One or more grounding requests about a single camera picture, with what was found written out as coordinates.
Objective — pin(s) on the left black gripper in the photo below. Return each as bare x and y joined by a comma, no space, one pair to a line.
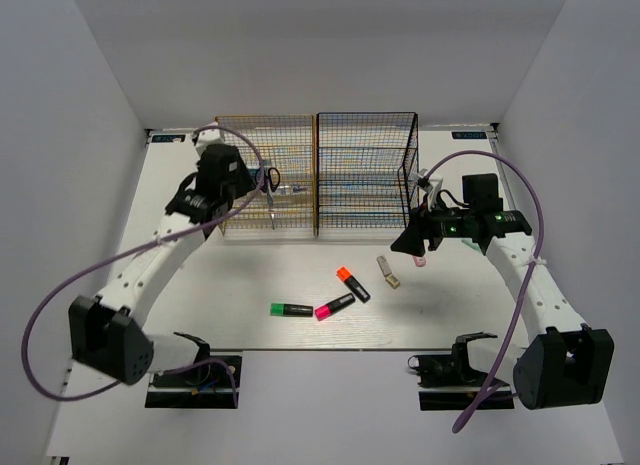
247,182

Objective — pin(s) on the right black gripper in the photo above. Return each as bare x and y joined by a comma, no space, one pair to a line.
421,226

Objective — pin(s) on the pink eraser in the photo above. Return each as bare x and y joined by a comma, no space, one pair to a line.
420,261

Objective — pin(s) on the black handled scissors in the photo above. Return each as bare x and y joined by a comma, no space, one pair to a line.
271,182

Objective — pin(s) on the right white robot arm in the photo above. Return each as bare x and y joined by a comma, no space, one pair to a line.
566,362

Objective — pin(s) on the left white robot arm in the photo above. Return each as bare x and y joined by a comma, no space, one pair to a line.
107,330

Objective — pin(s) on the white correction tape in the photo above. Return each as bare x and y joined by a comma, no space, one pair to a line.
384,265

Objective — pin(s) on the beige eraser block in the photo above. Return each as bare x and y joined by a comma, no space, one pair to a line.
392,281

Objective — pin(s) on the left table label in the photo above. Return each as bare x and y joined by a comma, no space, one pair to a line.
168,138

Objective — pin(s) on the table label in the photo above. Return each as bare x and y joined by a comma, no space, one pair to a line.
469,135
168,138

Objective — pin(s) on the right table label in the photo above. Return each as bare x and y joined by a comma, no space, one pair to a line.
469,135

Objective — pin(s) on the pink highlighter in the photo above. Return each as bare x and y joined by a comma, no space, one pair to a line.
334,306

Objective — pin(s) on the green highlighter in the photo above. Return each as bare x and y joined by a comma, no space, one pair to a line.
291,310

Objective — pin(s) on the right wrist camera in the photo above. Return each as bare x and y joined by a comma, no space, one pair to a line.
430,185

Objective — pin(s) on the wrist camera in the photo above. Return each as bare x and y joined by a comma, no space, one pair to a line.
430,185
203,139

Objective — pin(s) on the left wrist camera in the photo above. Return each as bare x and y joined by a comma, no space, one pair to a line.
203,139

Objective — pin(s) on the gold wire shelf rack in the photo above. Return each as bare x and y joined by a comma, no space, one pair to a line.
287,146

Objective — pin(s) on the black wire shelf rack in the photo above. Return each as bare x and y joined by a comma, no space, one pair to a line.
364,166

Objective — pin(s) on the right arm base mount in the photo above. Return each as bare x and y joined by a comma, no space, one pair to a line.
440,386

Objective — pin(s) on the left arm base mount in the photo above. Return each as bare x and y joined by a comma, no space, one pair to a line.
204,388

